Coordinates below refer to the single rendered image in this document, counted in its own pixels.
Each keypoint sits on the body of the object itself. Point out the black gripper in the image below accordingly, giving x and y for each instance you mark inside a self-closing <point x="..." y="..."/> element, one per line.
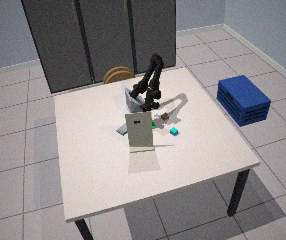
<point x="145" y="106"/>

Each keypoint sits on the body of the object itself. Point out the small teal block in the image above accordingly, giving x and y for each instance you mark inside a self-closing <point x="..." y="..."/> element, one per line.
<point x="174" y="131"/>

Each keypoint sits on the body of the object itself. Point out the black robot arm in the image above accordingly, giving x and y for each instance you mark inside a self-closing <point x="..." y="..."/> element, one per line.
<point x="154" y="92"/>

